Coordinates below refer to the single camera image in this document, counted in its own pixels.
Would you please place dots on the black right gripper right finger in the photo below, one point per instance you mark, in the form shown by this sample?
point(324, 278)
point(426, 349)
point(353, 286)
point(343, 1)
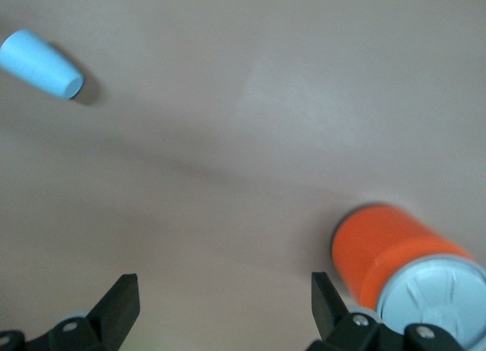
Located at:
point(334, 328)

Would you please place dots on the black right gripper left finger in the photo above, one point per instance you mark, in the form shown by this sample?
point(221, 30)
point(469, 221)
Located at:
point(110, 313)

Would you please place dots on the brown table cover sheet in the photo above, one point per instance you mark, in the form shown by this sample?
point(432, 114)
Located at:
point(228, 157)

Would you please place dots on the orange can with grey lid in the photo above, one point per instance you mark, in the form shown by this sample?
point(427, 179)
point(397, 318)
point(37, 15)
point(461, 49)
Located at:
point(379, 248)

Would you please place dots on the light blue plastic cup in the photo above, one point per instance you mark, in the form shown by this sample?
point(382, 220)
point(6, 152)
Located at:
point(38, 62)

